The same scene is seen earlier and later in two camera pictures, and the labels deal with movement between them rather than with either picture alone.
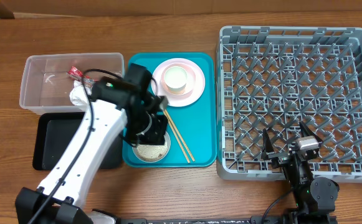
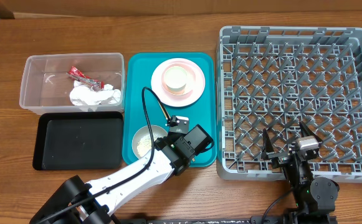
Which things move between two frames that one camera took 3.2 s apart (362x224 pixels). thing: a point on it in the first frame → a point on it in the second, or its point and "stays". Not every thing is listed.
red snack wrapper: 76,74 stays
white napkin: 78,95 stays
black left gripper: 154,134 → 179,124
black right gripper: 281,158 stays
